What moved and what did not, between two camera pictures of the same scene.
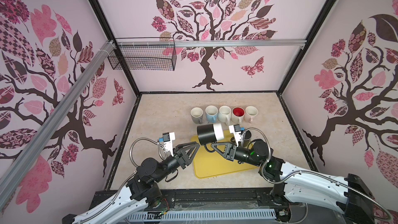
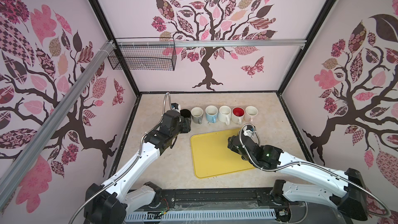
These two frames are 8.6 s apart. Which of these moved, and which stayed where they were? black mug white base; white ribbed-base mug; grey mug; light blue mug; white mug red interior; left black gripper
Moved: black mug white base; left black gripper
Stayed: white ribbed-base mug; light blue mug; white mug red interior; grey mug
